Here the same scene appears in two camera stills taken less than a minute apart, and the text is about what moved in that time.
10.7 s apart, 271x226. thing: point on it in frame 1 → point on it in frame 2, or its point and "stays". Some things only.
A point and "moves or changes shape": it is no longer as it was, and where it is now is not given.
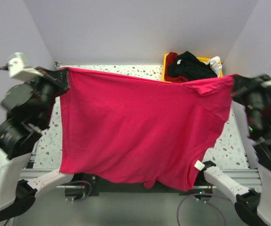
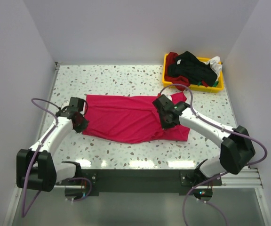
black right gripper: [241, 83] → [163, 125]
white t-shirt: [214, 62] stays
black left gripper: [60, 77] → [83, 126]
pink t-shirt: [154, 129] moves or changes shape
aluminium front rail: [250, 177] stays
